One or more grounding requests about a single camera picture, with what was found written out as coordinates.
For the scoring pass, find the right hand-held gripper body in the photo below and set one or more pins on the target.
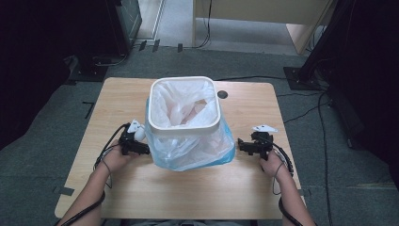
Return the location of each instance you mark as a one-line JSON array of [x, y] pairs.
[[263, 142]]

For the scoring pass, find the black corner floor tape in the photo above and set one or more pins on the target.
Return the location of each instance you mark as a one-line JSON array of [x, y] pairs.
[[89, 108]]

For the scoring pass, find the person's right hand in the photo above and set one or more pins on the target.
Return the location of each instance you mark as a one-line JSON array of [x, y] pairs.
[[273, 164]]

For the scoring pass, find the dark glass-front cabinet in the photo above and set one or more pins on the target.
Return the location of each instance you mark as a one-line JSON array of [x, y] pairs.
[[125, 25]]

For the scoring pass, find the light wooden desk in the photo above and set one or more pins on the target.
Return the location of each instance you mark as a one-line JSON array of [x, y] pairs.
[[251, 11]]

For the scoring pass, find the black metal stand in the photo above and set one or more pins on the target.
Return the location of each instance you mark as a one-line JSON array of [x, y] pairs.
[[298, 78]]

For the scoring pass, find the black stand base plate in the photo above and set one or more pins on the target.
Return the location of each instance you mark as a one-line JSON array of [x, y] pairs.
[[89, 72]]

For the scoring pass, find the black floor tape piece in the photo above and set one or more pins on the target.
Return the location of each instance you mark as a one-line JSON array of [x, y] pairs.
[[179, 47], [156, 45], [142, 45]]

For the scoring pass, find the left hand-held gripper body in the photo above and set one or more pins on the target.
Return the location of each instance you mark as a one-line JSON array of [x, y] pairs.
[[125, 141]]

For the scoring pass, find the translucent blue trash bag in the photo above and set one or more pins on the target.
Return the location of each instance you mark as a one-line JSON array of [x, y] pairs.
[[188, 150]]

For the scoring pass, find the person's left hand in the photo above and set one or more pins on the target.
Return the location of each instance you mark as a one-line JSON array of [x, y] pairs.
[[114, 160]]

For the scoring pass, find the dark curtain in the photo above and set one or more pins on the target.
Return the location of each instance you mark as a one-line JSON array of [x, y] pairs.
[[370, 78], [37, 62]]

